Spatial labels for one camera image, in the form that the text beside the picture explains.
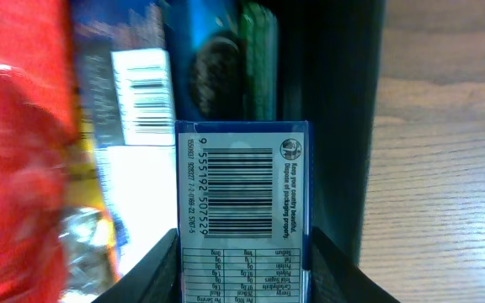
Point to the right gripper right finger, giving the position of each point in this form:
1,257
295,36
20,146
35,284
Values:
335,279

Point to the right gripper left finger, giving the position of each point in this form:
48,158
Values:
155,279

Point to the small blue box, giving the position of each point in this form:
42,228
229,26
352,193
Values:
244,207

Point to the dark blue chocolate bar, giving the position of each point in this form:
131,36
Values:
126,85

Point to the red snack packet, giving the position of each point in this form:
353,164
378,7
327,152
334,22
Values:
37,122

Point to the dark green box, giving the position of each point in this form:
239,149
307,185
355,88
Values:
328,74

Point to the blue Oreo cookie pack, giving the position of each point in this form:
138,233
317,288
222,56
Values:
206,59

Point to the green chocolate bar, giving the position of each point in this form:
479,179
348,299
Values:
259,31

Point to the yellow Hacks candy bag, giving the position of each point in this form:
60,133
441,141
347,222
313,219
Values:
88,233

